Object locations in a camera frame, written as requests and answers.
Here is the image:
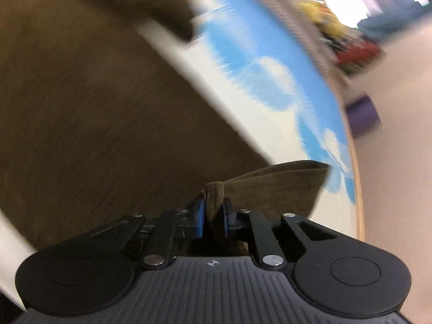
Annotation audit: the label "yellow toy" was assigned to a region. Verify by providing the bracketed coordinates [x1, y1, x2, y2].
[296, 0, 342, 36]

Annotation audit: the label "purple box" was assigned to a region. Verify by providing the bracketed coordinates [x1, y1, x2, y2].
[346, 96, 382, 136]

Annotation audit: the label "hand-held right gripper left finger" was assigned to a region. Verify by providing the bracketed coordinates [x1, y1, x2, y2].
[89, 197, 206, 271]

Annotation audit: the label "brown corduroy pants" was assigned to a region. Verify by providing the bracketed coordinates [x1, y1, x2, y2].
[0, 0, 330, 259]

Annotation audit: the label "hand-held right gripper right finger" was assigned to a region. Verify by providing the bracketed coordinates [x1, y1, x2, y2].
[221, 198, 338, 271]

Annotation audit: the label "blue and white printed bedsheet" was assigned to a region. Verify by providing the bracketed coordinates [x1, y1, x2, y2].
[0, 0, 360, 311]

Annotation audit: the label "blue cloth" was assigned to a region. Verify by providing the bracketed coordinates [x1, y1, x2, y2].
[357, 4, 432, 42]

